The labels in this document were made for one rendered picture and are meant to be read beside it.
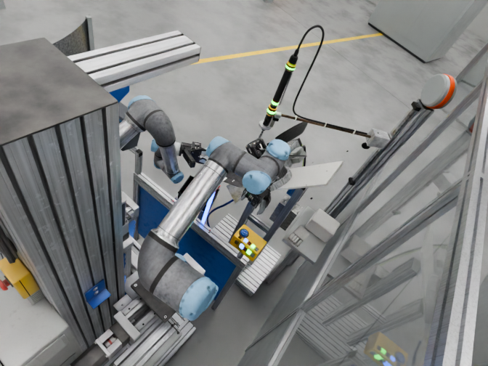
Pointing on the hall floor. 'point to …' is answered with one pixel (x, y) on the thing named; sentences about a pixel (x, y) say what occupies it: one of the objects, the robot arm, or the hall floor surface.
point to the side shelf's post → (281, 266)
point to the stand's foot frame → (243, 281)
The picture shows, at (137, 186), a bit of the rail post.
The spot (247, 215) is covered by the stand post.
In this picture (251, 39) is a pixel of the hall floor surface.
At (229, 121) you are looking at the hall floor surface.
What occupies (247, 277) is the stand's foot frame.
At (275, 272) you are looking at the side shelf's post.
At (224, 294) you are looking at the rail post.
